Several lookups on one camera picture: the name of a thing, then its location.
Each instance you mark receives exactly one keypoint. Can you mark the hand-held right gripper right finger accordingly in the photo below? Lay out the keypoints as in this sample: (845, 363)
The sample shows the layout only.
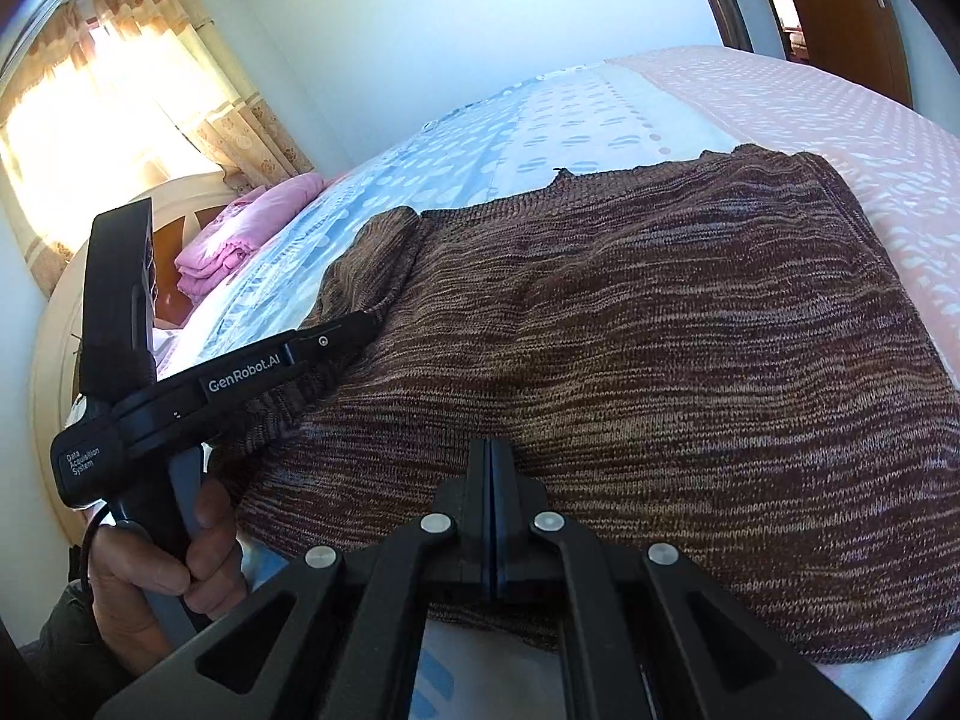
(506, 517)

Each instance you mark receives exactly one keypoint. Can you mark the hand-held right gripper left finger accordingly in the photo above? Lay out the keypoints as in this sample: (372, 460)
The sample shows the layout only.
(476, 517)

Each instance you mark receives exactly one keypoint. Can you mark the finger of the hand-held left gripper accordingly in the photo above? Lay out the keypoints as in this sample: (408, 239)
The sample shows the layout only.
(337, 337)

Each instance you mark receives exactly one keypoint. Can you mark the brown knit sweater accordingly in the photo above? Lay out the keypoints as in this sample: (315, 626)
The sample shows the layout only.
(637, 330)

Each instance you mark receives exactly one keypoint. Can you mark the person's left hand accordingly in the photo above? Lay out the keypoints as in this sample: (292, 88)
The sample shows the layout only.
(217, 540)

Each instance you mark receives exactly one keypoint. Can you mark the cream wooden headboard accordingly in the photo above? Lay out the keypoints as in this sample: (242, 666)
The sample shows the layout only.
(52, 360)

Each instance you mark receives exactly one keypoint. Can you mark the folded pink blanket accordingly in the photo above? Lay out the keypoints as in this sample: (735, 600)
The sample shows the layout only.
(247, 225)

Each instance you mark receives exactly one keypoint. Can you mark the yellow patterned curtain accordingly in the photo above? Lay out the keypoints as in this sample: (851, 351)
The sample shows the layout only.
(240, 135)

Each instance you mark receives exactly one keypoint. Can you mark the dotted blue pink bed sheet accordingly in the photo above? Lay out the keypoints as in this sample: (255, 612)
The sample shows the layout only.
(570, 120)

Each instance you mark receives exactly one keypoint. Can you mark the brown wooden door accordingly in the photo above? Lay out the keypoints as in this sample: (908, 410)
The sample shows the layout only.
(840, 15)

